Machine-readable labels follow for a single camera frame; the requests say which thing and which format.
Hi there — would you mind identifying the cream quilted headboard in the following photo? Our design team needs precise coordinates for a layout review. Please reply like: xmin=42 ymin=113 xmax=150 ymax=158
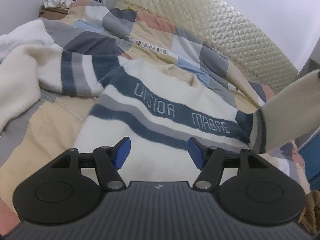
xmin=116 ymin=0 xmax=298 ymax=93

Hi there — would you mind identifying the patchwork plaid duvet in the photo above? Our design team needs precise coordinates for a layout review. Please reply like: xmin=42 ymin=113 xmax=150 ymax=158
xmin=1 ymin=0 xmax=310 ymax=234

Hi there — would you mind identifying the cardboard box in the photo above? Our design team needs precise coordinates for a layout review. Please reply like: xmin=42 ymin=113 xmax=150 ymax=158
xmin=39 ymin=6 xmax=68 ymax=20

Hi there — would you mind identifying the white crumpled cloth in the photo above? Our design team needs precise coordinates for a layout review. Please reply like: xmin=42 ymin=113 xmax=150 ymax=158
xmin=42 ymin=0 xmax=74 ymax=9

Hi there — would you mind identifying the brown garment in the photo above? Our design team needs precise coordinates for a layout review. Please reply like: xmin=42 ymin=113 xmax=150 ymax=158
xmin=298 ymin=190 xmax=320 ymax=235

